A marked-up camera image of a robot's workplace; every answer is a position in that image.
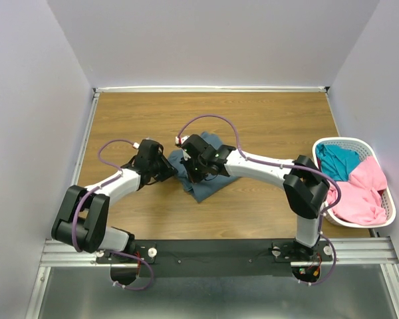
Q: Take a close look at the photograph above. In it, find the pink t-shirt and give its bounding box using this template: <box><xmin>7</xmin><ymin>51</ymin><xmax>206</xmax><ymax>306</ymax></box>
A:
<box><xmin>332</xmin><ymin>156</ymin><xmax>388</xmax><ymax>226</ymax></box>

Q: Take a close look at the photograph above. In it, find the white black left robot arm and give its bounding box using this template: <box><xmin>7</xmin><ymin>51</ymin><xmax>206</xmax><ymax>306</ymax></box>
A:
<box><xmin>51</xmin><ymin>139</ymin><xmax>176</xmax><ymax>263</ymax></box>

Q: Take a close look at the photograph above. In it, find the grey-blue t-shirt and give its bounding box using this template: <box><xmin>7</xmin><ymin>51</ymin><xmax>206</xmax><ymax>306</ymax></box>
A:
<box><xmin>168</xmin><ymin>132</ymin><xmax>238</xmax><ymax>203</ymax></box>

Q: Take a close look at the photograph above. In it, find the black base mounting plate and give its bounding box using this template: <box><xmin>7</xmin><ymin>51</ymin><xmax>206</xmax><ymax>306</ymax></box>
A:
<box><xmin>96</xmin><ymin>239</ymin><xmax>333</xmax><ymax>284</ymax></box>

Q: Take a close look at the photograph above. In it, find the teal t-shirt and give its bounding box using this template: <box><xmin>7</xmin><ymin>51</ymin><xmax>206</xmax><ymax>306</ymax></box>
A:
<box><xmin>315</xmin><ymin>144</ymin><xmax>361</xmax><ymax>181</ymax></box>

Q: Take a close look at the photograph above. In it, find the white plastic laundry basket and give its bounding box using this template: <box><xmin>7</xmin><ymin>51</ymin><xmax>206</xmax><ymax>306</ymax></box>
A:
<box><xmin>312</xmin><ymin>137</ymin><xmax>396</xmax><ymax>229</ymax></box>

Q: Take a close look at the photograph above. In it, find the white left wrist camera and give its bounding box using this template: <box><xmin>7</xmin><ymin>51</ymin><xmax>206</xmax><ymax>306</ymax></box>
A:
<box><xmin>132</xmin><ymin>137</ymin><xmax>150</xmax><ymax>149</ymax></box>

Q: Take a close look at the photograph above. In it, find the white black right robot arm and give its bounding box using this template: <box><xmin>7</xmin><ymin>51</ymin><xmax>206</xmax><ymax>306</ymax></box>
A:
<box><xmin>179</xmin><ymin>141</ymin><xmax>329</xmax><ymax>261</ymax></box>

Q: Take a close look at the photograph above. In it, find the aluminium front rail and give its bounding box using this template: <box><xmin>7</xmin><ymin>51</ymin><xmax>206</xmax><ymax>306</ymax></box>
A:
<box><xmin>40</xmin><ymin>237</ymin><xmax>399</xmax><ymax>267</ymax></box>

